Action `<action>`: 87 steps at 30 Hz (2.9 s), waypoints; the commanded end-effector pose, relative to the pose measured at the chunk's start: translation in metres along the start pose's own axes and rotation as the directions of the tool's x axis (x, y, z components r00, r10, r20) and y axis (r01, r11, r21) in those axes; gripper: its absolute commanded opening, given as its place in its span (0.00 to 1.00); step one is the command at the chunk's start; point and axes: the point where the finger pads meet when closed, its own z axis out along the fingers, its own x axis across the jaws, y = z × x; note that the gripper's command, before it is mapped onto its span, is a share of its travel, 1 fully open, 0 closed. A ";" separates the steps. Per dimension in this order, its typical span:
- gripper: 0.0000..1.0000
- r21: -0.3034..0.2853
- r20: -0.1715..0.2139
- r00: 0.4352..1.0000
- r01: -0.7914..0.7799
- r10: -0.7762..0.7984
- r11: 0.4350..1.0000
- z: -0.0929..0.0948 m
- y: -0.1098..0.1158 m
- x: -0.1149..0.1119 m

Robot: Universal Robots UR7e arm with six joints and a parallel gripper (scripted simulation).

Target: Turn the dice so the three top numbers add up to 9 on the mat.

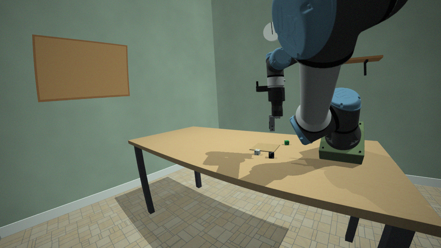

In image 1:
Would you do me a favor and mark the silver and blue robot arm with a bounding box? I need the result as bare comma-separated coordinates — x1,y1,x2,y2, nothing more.
266,0,408,150

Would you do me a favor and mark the tan square mat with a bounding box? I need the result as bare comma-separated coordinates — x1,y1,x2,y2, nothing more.
249,143,280,152

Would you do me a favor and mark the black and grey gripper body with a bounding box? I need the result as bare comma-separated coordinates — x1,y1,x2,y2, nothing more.
256,76,286,117

